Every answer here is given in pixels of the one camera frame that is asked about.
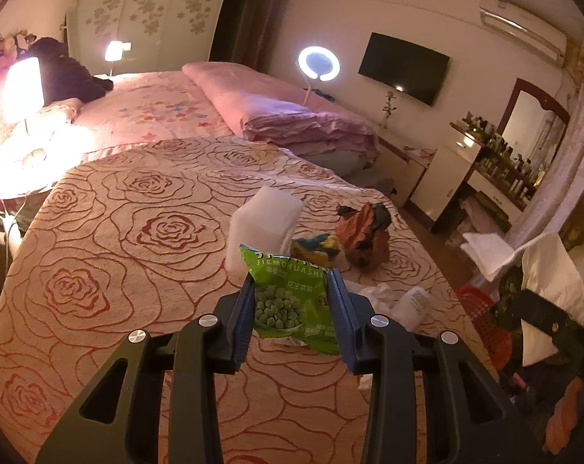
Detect white dressing table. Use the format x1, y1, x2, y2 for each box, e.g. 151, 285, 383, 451
410, 123, 539, 235

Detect pink floral bedsheet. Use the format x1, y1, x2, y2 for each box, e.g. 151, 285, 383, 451
74, 70, 273, 155

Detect white box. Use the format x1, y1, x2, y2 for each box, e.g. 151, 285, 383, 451
226, 186, 305, 274

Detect red plastic basket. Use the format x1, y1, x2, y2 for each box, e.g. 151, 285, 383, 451
455, 284, 513, 373

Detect pink pillow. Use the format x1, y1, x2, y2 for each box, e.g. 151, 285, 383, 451
28, 97, 83, 127

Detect white plastic bottle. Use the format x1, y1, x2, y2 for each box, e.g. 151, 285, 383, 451
393, 286, 431, 329

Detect yellow blue crumpled packet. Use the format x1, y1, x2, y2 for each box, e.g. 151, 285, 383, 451
291, 233, 343, 269

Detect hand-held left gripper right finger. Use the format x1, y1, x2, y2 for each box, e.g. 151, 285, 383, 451
327, 268, 544, 464

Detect pink folded quilt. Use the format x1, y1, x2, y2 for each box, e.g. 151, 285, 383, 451
182, 61, 380, 158

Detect floral sliding wardrobe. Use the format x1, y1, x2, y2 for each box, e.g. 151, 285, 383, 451
67, 0, 235, 75

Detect green pea snack packet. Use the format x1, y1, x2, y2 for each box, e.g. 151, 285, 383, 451
238, 244, 343, 356

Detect white tissue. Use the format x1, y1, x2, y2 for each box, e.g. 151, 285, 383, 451
352, 283, 399, 311

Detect orange cloth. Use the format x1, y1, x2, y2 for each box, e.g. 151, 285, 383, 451
545, 377, 584, 456

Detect wall television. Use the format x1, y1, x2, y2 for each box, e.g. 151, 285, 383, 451
358, 32, 451, 106

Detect brown crumpled paper bag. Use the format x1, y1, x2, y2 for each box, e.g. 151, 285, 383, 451
335, 203, 392, 271

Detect pile of plush toys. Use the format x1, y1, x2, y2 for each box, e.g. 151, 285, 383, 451
0, 31, 37, 77

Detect white table lamp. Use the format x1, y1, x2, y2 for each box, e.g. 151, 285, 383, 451
2, 56, 45, 137

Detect ring light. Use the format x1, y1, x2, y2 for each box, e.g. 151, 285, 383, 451
298, 46, 340, 107

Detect row of cosmetic bottles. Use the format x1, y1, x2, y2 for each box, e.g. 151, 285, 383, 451
458, 112, 548, 199

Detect rose pattern blanket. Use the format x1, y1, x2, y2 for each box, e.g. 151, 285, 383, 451
0, 136, 498, 464

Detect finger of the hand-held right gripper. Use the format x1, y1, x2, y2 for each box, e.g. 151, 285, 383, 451
509, 289, 584, 378

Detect rose in vase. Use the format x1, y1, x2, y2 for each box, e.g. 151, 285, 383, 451
380, 91, 399, 129

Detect white hanging cloth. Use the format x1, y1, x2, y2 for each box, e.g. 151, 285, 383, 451
461, 231, 584, 367

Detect dark purple clothing pile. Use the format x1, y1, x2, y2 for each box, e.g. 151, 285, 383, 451
28, 37, 115, 104

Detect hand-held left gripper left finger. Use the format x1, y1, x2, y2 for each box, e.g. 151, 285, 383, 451
36, 275, 257, 464

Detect wooden framed mirror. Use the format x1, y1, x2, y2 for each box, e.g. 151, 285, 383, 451
495, 77, 572, 156

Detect stacked packages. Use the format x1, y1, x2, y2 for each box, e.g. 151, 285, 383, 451
444, 188, 513, 252

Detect dark wooden door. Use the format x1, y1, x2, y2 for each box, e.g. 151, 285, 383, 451
209, 0, 276, 65

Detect small bedside lamp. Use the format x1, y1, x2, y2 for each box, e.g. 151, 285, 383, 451
104, 41, 124, 78

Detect white low cabinet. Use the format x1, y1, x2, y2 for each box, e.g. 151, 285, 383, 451
376, 134, 438, 206

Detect white air conditioner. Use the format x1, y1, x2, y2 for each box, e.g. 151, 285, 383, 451
479, 0, 568, 66

